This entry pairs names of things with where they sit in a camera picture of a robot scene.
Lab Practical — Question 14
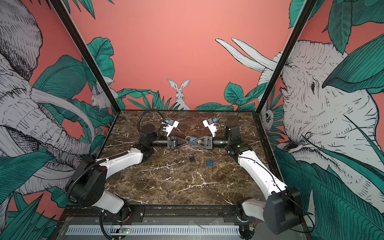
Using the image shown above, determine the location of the blue padlock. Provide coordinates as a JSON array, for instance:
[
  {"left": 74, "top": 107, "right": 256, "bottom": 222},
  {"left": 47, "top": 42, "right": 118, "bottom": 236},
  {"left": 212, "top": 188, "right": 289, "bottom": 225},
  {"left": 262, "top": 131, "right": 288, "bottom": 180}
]
[
  {"left": 186, "top": 136, "right": 197, "bottom": 145},
  {"left": 207, "top": 160, "right": 214, "bottom": 167}
]

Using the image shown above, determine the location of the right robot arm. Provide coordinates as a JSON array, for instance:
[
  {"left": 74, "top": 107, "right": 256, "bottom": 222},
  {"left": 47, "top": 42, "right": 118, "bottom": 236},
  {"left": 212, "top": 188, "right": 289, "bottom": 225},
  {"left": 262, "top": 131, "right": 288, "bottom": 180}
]
[{"left": 191, "top": 125, "right": 303, "bottom": 235}]

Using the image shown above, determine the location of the white slotted cable duct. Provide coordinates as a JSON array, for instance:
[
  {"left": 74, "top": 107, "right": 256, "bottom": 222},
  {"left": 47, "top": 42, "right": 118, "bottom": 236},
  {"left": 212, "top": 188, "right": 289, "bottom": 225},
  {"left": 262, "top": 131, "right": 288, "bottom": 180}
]
[{"left": 65, "top": 225, "right": 240, "bottom": 236}]

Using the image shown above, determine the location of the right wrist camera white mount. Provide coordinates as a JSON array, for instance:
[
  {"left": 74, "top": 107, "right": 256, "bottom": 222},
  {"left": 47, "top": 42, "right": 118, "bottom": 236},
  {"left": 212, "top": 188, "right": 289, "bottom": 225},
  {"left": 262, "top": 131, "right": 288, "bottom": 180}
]
[{"left": 203, "top": 118, "right": 218, "bottom": 137}]

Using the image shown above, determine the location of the left black frame post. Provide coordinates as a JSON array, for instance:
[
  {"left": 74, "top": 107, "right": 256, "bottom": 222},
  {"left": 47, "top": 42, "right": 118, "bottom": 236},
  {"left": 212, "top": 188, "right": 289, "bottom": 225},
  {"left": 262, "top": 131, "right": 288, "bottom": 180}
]
[{"left": 50, "top": 0, "right": 121, "bottom": 114}]

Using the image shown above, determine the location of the black frame post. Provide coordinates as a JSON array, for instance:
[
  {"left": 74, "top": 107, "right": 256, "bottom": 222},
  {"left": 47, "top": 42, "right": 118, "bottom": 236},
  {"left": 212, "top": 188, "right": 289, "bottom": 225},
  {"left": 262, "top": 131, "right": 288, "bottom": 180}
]
[
  {"left": 256, "top": 0, "right": 317, "bottom": 114},
  {"left": 50, "top": 0, "right": 121, "bottom": 114}
]

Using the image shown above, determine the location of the right black frame post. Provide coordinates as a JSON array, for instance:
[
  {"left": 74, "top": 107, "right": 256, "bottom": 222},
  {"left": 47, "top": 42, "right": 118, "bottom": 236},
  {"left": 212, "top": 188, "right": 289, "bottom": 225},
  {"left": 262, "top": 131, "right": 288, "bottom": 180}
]
[{"left": 256, "top": 0, "right": 317, "bottom": 114}]

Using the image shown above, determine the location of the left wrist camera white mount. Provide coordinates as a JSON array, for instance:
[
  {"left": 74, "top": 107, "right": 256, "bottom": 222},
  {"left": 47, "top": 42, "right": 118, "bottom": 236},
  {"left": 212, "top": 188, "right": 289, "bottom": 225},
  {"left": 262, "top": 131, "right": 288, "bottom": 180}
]
[{"left": 162, "top": 119, "right": 179, "bottom": 137}]

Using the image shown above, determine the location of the black mounting rail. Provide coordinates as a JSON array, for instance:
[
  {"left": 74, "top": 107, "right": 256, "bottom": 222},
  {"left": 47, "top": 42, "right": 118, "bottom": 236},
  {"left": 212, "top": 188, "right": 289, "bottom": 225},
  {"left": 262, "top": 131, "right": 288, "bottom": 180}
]
[{"left": 59, "top": 204, "right": 304, "bottom": 224}]

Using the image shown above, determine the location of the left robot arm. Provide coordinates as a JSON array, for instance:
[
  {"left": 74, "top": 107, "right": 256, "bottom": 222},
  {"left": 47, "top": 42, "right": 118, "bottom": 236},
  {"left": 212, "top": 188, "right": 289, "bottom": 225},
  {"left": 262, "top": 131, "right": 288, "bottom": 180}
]
[{"left": 65, "top": 125, "right": 189, "bottom": 214}]

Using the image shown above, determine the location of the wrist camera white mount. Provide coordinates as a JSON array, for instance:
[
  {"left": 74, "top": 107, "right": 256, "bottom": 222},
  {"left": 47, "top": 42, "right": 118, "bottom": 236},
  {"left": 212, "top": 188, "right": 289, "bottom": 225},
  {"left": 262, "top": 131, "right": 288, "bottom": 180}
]
[
  {"left": 203, "top": 118, "right": 218, "bottom": 137},
  {"left": 162, "top": 119, "right": 179, "bottom": 137}
]

